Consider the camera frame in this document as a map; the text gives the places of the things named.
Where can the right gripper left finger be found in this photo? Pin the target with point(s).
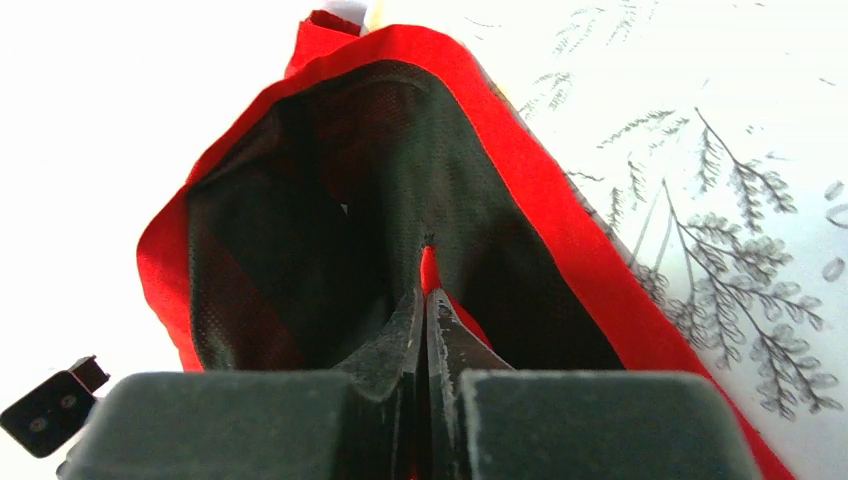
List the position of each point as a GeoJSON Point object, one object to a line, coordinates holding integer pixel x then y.
{"type": "Point", "coordinates": [356, 420]}

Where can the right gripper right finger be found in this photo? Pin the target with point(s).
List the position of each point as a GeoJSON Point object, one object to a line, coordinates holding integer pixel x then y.
{"type": "Point", "coordinates": [490, 421]}

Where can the red zip-up jacket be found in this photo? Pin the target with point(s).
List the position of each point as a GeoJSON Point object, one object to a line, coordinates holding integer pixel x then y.
{"type": "Point", "coordinates": [382, 164]}

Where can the floral patterned table mat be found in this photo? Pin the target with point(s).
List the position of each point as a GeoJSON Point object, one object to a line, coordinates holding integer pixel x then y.
{"type": "Point", "coordinates": [709, 140]}

